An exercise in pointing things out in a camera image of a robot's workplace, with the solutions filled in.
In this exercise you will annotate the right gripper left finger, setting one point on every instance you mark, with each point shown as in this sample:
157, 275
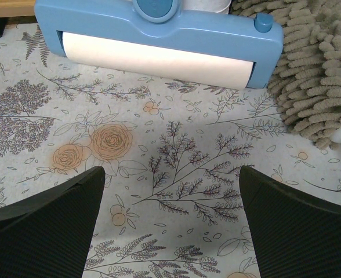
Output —
49, 234

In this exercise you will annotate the wooden shelf rack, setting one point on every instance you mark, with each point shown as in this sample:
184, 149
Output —
14, 8

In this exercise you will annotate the bristle broom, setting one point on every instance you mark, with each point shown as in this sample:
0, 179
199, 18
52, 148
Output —
306, 82

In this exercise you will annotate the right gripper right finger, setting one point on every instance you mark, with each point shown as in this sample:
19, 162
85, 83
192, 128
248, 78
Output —
294, 234

